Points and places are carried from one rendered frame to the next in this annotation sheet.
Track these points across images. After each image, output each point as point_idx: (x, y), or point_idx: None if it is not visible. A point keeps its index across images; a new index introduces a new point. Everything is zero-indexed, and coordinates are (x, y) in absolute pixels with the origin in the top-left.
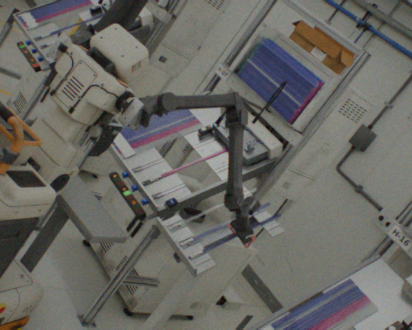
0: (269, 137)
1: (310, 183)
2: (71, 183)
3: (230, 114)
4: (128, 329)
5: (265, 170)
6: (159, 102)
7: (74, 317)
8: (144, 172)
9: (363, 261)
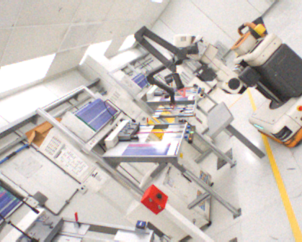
0: (122, 123)
1: None
2: (216, 119)
3: (151, 78)
4: (216, 174)
5: None
6: None
7: (238, 162)
8: (177, 135)
9: (151, 101)
